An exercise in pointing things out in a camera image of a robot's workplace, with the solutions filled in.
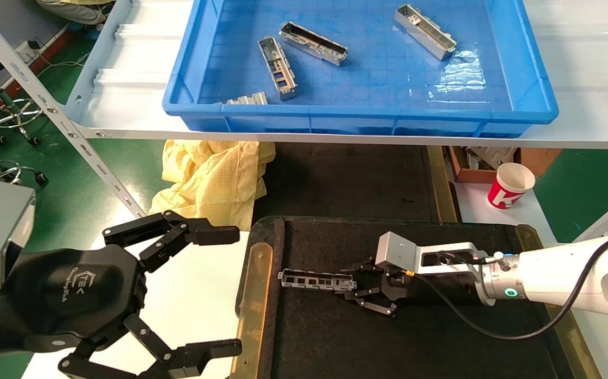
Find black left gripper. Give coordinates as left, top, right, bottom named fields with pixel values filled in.
left=4, top=210, right=242, bottom=379

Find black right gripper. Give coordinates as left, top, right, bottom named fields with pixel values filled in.
left=342, top=262, right=481, bottom=317

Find slotted silver metal channel part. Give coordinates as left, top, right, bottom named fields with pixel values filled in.
left=278, top=270, right=358, bottom=293

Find small silver metal part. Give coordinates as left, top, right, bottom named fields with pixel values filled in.
left=218, top=92, right=268, bottom=106

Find black work mat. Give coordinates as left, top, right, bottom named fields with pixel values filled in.
left=235, top=216, right=602, bottom=379

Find black mat with brass strip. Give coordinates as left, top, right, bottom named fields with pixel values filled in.
left=254, top=142, right=460, bottom=222

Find yellow cloth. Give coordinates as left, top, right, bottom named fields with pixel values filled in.
left=148, top=139, right=276, bottom=231

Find red and white paper cup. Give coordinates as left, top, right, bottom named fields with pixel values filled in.
left=487, top=162, right=536, bottom=210

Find metal parts in cardboard box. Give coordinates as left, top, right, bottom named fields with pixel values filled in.
left=466, top=147, right=516, bottom=170

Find white metal shelf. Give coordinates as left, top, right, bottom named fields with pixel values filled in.
left=64, top=0, right=608, bottom=151

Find blue plastic tray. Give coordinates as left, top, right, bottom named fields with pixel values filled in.
left=162, top=0, right=559, bottom=138

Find brown cardboard box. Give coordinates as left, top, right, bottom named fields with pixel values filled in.
left=447, top=146, right=562, bottom=184

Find clear plastic film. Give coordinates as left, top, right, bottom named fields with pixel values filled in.
left=429, top=48, right=486, bottom=98

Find grey perforated shelf bar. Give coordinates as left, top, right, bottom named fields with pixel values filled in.
left=0, top=0, right=146, bottom=219

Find white power strip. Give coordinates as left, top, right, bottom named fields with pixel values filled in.
left=15, top=39, right=41, bottom=61

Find person in pale workwear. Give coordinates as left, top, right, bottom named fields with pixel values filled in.
left=38, top=0, right=117, bottom=26

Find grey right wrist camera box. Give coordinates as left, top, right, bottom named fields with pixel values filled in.
left=376, top=232, right=489, bottom=277

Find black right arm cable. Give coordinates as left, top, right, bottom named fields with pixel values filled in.
left=412, top=226, right=608, bottom=340

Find white floor cable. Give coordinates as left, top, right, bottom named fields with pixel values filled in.
left=38, top=50, right=91, bottom=74

